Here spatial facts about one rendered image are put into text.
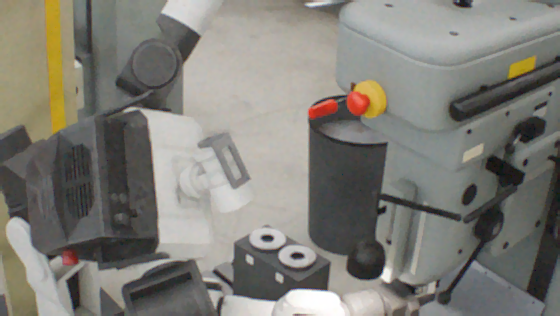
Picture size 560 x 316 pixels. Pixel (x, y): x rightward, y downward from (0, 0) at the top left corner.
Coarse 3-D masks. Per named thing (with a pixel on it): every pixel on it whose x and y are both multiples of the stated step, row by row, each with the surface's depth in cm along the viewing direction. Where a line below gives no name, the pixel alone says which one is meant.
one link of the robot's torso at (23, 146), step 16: (16, 128) 163; (0, 144) 160; (16, 144) 162; (32, 144) 166; (0, 160) 161; (16, 160) 160; (0, 176) 161; (16, 176) 158; (16, 192) 160; (48, 256) 166
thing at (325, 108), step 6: (324, 102) 145; (330, 102) 146; (336, 102) 147; (342, 102) 147; (312, 108) 144; (318, 108) 144; (324, 108) 144; (330, 108) 145; (336, 108) 146; (312, 114) 143; (318, 114) 144; (324, 114) 145
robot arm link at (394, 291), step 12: (372, 288) 170; (384, 288) 173; (396, 288) 173; (372, 300) 167; (384, 300) 169; (396, 300) 170; (408, 300) 169; (372, 312) 166; (384, 312) 168; (396, 312) 169; (408, 312) 169
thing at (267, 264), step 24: (240, 240) 209; (264, 240) 210; (288, 240) 210; (240, 264) 210; (264, 264) 203; (288, 264) 200; (312, 264) 201; (240, 288) 214; (264, 288) 207; (288, 288) 200; (312, 288) 202
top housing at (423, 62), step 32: (352, 0) 140; (384, 0) 141; (416, 0) 143; (448, 0) 144; (480, 0) 146; (512, 0) 148; (352, 32) 136; (384, 32) 131; (416, 32) 129; (448, 32) 130; (480, 32) 131; (512, 32) 135; (544, 32) 141; (352, 64) 139; (384, 64) 133; (416, 64) 127; (448, 64) 126; (480, 64) 131; (512, 64) 138; (544, 64) 146; (416, 96) 130; (448, 96) 129; (416, 128) 133; (448, 128) 132
